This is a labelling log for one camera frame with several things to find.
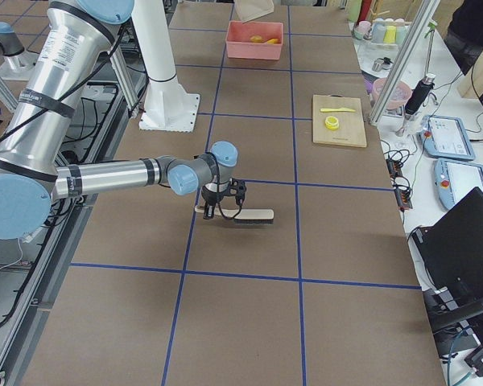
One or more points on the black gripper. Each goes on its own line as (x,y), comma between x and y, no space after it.
(210,198)

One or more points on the beige hand brush black bristles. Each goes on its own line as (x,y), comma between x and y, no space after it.
(248,216)

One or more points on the brown toy potato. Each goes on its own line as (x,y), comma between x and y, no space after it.
(256,39)

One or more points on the beige plastic dustpan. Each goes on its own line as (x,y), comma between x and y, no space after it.
(248,10)

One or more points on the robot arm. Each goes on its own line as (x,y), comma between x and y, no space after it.
(30,180)

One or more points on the pink plastic bin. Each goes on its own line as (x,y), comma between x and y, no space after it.
(239,46)

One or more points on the yellow toy lemon slice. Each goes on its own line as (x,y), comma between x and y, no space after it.
(332,123)

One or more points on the yellow plastic toy knife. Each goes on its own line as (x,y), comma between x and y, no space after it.
(337,110)

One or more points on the bamboo cutting board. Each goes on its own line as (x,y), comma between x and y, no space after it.
(352,128)

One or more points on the black power strip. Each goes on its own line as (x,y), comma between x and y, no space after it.
(401,185)

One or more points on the grey and purple cloth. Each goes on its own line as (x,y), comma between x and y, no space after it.
(368,85)

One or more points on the small shiny metal gadget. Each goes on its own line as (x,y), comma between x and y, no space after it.
(382,64)

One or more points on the pink bowl with clear pieces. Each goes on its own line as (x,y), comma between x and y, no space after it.
(399,97)

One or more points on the black water bottle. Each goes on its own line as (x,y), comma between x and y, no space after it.
(420,93)

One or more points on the blue framed tablet far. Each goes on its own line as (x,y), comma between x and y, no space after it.
(446,137)

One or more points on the blue framed tablet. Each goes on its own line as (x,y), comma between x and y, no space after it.
(455,179)
(446,137)

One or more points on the blue framed tablet near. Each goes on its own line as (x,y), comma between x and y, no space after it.
(455,179)

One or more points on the stack of coloured cups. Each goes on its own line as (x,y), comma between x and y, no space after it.
(380,22)

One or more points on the black monitor on stand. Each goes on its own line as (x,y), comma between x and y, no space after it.
(452,252)

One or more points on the seated person dark sleeve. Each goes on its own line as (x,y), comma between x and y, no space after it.
(464,37)

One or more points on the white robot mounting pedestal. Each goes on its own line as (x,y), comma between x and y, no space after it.
(167,105)

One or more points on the aluminium frame post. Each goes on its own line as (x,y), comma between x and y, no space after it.
(419,24)

